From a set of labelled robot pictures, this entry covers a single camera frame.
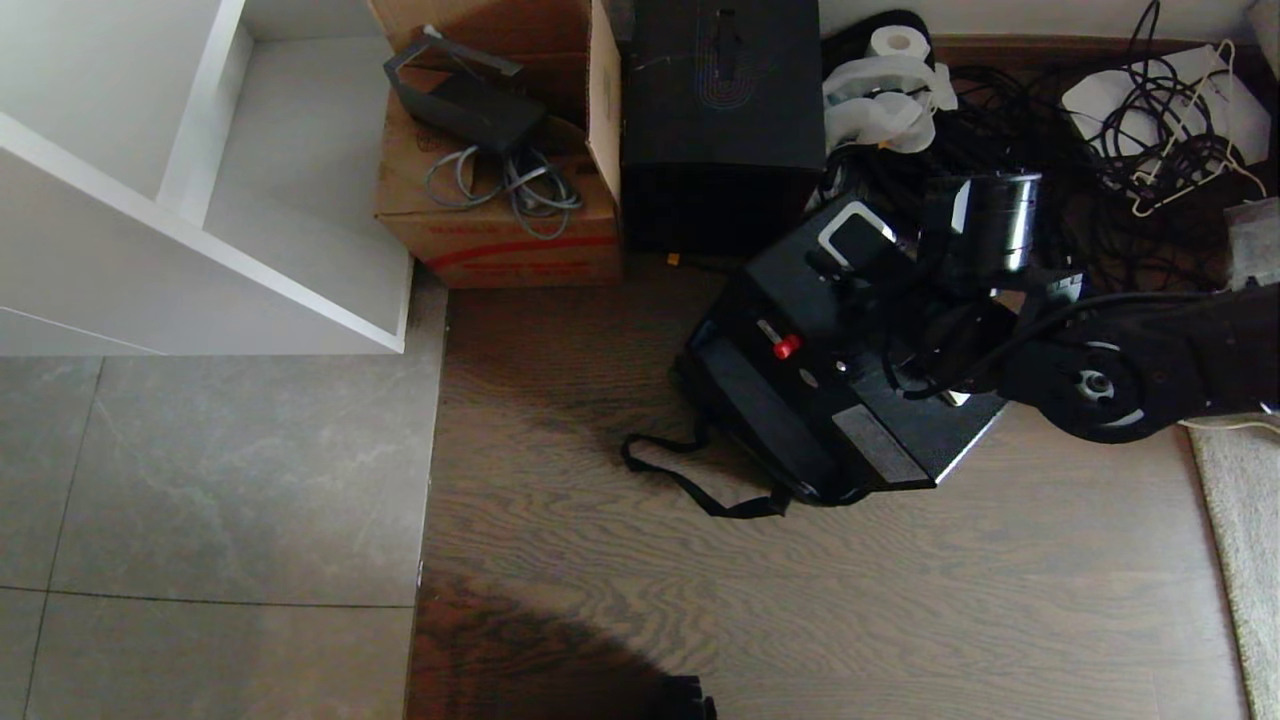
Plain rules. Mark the white clothes hanger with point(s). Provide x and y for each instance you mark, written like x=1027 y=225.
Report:
x=1190 y=160

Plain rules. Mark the black cabinet box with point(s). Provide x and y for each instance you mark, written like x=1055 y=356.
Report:
x=720 y=120

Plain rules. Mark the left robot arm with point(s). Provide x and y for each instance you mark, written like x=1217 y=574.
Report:
x=688 y=700

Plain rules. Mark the beige rug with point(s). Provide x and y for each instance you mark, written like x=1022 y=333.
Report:
x=1250 y=560

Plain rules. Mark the white plastic bag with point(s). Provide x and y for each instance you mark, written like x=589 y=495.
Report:
x=880 y=105

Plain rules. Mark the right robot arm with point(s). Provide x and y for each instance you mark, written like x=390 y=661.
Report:
x=1150 y=360

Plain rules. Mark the white shelf unit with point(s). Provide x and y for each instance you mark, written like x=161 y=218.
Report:
x=120 y=200

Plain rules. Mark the brown cardboard box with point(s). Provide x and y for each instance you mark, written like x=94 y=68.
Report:
x=500 y=245

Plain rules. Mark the black device with red button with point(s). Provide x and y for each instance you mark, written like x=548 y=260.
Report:
x=790 y=400

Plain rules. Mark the black metal bracket device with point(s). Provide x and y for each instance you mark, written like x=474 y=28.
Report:
x=470 y=110

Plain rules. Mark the grey box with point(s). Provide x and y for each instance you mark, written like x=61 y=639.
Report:
x=1255 y=245

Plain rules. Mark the white flat board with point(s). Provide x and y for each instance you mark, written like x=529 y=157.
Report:
x=1095 y=105

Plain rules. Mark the white toilet paper roll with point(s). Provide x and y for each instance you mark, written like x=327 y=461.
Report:
x=897 y=42

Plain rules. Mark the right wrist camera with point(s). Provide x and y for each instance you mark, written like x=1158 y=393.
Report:
x=856 y=238

